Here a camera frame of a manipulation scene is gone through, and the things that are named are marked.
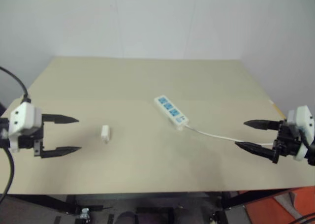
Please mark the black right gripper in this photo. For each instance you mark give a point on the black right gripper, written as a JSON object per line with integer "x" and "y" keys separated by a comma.
{"x": 289, "y": 140}

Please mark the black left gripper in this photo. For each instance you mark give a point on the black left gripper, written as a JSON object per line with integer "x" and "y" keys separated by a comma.
{"x": 29, "y": 141}

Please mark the white plug adapter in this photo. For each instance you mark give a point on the white plug adapter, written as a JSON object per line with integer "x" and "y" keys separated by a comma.
{"x": 105, "y": 134}

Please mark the white power strip blue sockets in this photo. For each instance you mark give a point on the white power strip blue sockets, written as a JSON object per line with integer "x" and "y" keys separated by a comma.
{"x": 171, "y": 110}

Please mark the metal caster wheel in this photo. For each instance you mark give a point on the metal caster wheel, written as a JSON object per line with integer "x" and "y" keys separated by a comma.
{"x": 85, "y": 213}

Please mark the dark rounded shape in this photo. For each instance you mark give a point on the dark rounded shape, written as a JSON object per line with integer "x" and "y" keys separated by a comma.
{"x": 125, "y": 217}

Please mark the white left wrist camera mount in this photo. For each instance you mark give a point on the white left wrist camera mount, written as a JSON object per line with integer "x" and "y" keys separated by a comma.
{"x": 23, "y": 118}

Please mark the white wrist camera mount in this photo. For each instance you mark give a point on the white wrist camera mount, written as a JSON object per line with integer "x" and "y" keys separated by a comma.
{"x": 305, "y": 118}
{"x": 23, "y": 118}

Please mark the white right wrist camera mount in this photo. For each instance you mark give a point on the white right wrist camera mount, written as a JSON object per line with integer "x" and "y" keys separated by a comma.
{"x": 305, "y": 118}

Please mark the black table frame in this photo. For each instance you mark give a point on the black table frame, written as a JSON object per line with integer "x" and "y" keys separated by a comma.
{"x": 49, "y": 201}

